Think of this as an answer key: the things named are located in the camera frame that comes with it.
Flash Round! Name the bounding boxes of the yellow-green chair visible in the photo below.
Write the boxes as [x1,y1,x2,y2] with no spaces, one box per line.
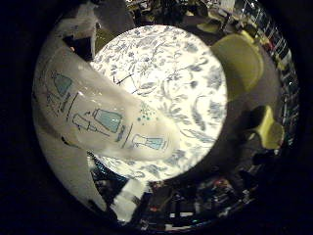
[195,20,223,34]
[95,27,116,55]
[210,32,265,100]
[252,104,286,151]

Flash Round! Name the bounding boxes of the black electronics box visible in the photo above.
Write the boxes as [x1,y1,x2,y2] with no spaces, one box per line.
[87,156,129,198]

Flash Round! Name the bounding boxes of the metal shelving rack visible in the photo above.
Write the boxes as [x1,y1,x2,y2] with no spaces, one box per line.
[253,19,300,145]

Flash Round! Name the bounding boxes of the cluttered black workbench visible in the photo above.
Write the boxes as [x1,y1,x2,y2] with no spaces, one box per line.
[143,175,258,227]

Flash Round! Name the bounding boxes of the blue floral tablecloth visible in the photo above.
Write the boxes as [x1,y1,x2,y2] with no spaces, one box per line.
[89,23,228,182]

